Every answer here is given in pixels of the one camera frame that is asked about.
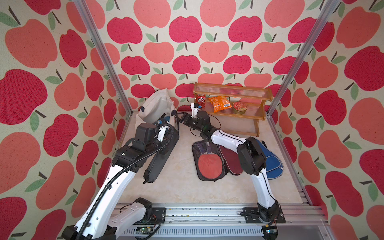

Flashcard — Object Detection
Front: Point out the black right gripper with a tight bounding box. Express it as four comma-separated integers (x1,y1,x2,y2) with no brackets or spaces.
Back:
177,111,204,135

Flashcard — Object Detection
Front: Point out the black paddle case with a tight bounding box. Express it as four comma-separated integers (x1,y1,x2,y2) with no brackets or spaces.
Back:
143,131,180,184
192,140,227,182

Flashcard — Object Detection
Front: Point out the white canvas tote bag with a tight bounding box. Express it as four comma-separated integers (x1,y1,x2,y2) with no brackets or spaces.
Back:
135,89,180,132

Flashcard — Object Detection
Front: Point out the maroon paddle case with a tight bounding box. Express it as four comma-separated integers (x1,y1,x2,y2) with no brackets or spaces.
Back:
219,146,243,176

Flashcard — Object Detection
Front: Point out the blue paddle case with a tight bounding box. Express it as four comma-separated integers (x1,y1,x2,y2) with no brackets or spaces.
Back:
257,139,284,180

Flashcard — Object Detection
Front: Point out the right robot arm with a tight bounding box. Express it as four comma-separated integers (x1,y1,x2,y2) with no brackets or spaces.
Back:
177,111,281,224

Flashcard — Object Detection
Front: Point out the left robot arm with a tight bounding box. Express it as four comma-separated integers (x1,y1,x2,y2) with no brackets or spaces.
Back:
62,136,176,240

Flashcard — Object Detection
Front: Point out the orange snack bag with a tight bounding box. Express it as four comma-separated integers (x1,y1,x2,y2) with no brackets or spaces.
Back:
208,96,232,113

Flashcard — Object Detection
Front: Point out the red cola can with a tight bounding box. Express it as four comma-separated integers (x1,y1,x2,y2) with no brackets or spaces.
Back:
196,94,206,109

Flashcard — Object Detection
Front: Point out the round red tin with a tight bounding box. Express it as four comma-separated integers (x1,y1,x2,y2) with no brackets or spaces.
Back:
232,101,248,115

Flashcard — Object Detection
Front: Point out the wooden two-tier shelf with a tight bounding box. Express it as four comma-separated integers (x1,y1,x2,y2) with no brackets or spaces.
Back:
194,83,273,137

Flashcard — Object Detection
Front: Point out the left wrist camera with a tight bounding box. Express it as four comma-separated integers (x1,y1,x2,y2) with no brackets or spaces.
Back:
136,123,168,142

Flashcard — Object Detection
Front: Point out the aluminium frame post left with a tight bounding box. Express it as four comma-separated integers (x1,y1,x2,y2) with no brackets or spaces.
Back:
73,0,133,116

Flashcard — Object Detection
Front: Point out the aluminium frame post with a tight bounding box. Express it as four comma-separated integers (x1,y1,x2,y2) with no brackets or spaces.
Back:
267,0,341,119
73,0,133,116

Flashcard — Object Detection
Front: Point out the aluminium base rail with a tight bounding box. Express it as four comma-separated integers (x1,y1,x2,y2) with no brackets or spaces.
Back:
73,203,331,240

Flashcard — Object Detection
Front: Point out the aluminium frame post right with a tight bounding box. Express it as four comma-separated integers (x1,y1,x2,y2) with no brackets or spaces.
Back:
267,0,341,119

